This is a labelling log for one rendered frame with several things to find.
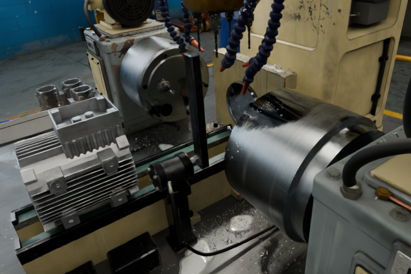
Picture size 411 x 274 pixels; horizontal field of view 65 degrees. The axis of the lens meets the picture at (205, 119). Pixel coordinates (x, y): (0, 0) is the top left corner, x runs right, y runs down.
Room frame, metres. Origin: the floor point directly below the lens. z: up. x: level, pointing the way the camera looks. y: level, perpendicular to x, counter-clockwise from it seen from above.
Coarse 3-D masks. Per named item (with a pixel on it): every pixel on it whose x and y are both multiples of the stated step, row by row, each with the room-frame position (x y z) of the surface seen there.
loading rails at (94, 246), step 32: (224, 128) 0.85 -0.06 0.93; (160, 160) 0.72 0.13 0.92; (192, 192) 0.63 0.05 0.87; (224, 192) 0.68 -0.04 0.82; (32, 224) 0.54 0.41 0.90; (96, 224) 0.51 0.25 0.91; (128, 224) 0.55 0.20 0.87; (160, 224) 0.58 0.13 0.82; (192, 224) 0.59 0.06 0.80; (32, 256) 0.45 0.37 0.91; (64, 256) 0.47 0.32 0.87; (96, 256) 0.50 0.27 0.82
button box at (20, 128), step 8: (40, 112) 0.74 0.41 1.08; (16, 120) 0.71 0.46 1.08; (24, 120) 0.72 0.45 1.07; (32, 120) 0.72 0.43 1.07; (40, 120) 0.73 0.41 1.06; (48, 120) 0.74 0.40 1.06; (0, 128) 0.69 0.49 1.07; (8, 128) 0.70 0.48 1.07; (16, 128) 0.70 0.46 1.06; (24, 128) 0.71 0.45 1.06; (32, 128) 0.71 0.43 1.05; (40, 128) 0.72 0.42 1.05; (48, 128) 0.73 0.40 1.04; (0, 136) 0.68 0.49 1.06; (8, 136) 0.68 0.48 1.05; (16, 136) 0.69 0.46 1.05; (24, 136) 0.70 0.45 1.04; (0, 144) 0.67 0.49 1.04; (8, 144) 0.72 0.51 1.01
